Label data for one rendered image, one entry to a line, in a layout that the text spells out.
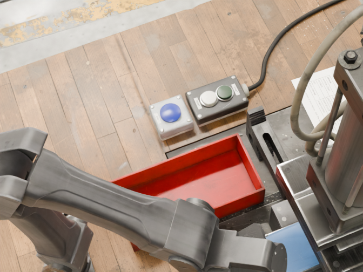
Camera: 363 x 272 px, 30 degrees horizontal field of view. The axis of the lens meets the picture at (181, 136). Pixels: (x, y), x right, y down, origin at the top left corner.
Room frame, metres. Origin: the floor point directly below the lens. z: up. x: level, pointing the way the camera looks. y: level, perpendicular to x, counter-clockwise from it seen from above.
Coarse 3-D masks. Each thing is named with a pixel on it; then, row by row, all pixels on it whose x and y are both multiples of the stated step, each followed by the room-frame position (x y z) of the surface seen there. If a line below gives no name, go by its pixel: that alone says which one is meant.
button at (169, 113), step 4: (168, 104) 0.64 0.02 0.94; (172, 104) 0.64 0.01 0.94; (164, 108) 0.63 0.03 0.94; (168, 108) 0.63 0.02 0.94; (172, 108) 0.63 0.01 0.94; (176, 108) 0.63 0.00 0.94; (160, 112) 0.62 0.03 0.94; (164, 112) 0.62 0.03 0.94; (168, 112) 0.62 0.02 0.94; (172, 112) 0.62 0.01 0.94; (176, 112) 0.62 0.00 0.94; (180, 112) 0.62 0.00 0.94; (160, 116) 0.62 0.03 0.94; (164, 116) 0.61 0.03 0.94; (168, 116) 0.61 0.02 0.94; (172, 116) 0.61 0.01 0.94; (176, 116) 0.61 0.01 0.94; (164, 120) 0.61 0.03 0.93; (168, 120) 0.61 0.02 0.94; (172, 120) 0.60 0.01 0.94; (176, 120) 0.61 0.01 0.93
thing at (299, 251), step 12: (288, 228) 0.35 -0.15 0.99; (300, 228) 0.35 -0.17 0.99; (276, 240) 0.33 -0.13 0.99; (288, 240) 0.33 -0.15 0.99; (300, 240) 0.33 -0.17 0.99; (288, 252) 0.31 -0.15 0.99; (300, 252) 0.31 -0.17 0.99; (312, 252) 0.31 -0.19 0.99; (288, 264) 0.29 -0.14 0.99; (300, 264) 0.29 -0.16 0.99
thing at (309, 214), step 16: (288, 160) 0.40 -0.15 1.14; (304, 160) 0.40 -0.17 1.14; (288, 176) 0.38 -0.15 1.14; (304, 176) 0.38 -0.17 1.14; (288, 192) 0.36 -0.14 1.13; (304, 192) 0.33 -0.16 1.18; (304, 208) 0.31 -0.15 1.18; (320, 208) 0.31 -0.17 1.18; (304, 224) 0.29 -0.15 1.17; (320, 224) 0.29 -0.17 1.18; (320, 240) 0.27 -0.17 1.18; (336, 240) 0.26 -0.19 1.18; (352, 240) 0.27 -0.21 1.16; (320, 256) 0.26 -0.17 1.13; (336, 256) 0.25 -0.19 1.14; (352, 256) 0.25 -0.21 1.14
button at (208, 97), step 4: (204, 92) 0.66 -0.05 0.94; (208, 92) 0.65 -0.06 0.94; (212, 92) 0.65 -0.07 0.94; (204, 96) 0.65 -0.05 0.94; (208, 96) 0.65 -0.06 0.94; (212, 96) 0.64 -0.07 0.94; (216, 96) 0.64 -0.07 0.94; (204, 100) 0.64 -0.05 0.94; (208, 100) 0.64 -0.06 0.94; (212, 100) 0.64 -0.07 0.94; (216, 100) 0.64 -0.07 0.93; (208, 104) 0.63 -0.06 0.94; (212, 104) 0.63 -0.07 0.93
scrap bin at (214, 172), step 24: (216, 144) 0.53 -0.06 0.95; (240, 144) 0.53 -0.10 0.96; (144, 168) 0.50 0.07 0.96; (168, 168) 0.51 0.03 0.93; (192, 168) 0.52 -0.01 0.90; (216, 168) 0.51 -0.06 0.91; (240, 168) 0.50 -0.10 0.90; (144, 192) 0.48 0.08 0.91; (168, 192) 0.47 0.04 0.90; (192, 192) 0.47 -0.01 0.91; (216, 192) 0.46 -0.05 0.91; (240, 192) 0.46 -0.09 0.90; (264, 192) 0.44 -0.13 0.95
